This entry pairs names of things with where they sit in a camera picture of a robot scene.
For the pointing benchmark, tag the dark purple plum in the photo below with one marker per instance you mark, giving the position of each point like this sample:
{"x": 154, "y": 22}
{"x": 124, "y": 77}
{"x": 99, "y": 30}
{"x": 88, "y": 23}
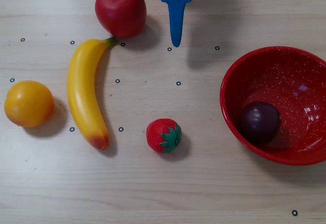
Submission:
{"x": 259, "y": 123}

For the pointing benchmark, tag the red speckled bowl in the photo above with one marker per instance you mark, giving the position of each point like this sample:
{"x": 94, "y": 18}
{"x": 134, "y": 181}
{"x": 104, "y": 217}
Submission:
{"x": 293, "y": 76}

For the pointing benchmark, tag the red apple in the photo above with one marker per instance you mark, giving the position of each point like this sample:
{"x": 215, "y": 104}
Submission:
{"x": 119, "y": 10}

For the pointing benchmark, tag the red strawberry with green leaves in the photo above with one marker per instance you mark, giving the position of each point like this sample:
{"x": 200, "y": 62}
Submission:
{"x": 161, "y": 132}

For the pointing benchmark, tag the yellow banana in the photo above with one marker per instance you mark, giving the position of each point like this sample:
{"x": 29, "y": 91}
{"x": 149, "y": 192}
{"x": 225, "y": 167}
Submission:
{"x": 81, "y": 94}

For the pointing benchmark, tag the yellow orange peach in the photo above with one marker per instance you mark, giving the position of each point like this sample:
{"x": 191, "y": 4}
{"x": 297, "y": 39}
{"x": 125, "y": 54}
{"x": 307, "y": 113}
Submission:
{"x": 28, "y": 104}

